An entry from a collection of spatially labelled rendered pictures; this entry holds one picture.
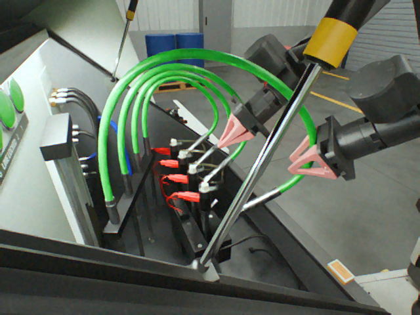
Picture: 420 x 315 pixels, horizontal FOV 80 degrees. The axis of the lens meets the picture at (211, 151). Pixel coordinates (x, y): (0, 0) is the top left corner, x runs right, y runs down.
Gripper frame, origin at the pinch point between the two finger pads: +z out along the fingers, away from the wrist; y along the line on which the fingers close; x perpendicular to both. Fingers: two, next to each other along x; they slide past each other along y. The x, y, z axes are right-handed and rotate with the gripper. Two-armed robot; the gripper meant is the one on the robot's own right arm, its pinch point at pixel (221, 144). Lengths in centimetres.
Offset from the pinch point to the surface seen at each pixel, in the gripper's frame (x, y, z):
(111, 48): -29.0, 29.0, 7.1
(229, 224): 35.0, 13.6, -4.7
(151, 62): 9.0, 21.7, -4.5
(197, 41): -484, -50, -9
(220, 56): 10.2, 15.6, -11.9
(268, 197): 11.4, -9.3, -0.9
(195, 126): -64, -17, 17
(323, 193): -116, -171, -1
